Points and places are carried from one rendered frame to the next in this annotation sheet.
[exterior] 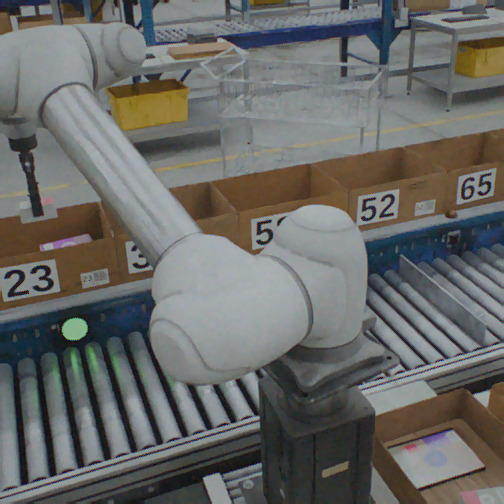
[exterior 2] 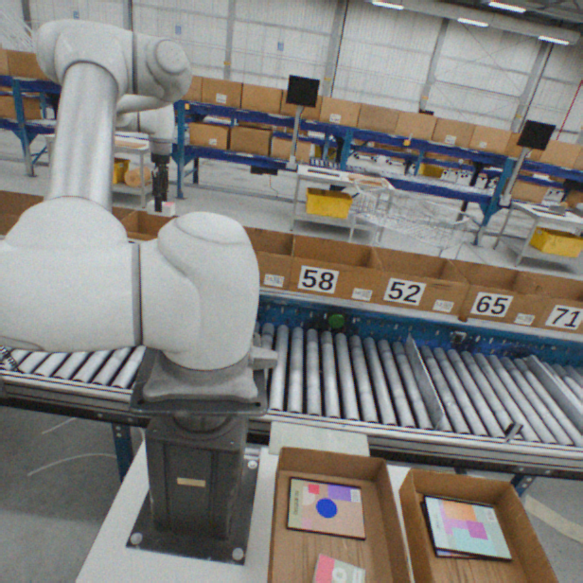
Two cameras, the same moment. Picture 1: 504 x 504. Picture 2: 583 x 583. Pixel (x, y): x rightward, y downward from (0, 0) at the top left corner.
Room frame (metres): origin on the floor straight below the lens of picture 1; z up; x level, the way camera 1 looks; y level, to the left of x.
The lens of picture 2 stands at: (0.53, -0.38, 1.64)
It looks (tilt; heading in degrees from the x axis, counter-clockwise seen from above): 28 degrees down; 17
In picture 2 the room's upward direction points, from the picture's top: 10 degrees clockwise
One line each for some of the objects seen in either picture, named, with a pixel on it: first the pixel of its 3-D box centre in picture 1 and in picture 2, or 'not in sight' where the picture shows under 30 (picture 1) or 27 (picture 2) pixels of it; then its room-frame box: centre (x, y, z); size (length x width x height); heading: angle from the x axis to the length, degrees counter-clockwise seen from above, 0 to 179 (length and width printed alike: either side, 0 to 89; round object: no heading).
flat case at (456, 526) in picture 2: not in sight; (464, 526); (1.19, -0.73, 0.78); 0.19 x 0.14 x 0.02; 106
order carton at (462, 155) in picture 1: (466, 170); (490, 291); (2.33, -0.82, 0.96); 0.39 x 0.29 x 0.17; 110
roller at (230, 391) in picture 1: (217, 367); not in sight; (1.51, 0.12, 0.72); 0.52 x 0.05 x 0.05; 20
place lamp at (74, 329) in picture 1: (74, 329); not in sight; (1.61, 0.54, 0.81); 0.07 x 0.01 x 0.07; 110
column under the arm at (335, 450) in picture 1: (314, 455); (202, 458); (0.97, -0.10, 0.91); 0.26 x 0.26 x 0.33; 19
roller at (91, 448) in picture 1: (81, 404); (129, 343); (1.37, 0.49, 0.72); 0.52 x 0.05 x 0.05; 20
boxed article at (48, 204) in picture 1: (37, 209); (161, 208); (1.74, 0.63, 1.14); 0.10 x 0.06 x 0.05; 110
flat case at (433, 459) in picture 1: (433, 458); (326, 506); (1.09, -0.39, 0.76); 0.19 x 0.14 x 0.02; 108
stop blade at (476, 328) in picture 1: (438, 298); (420, 376); (1.76, -0.58, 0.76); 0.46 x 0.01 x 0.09; 20
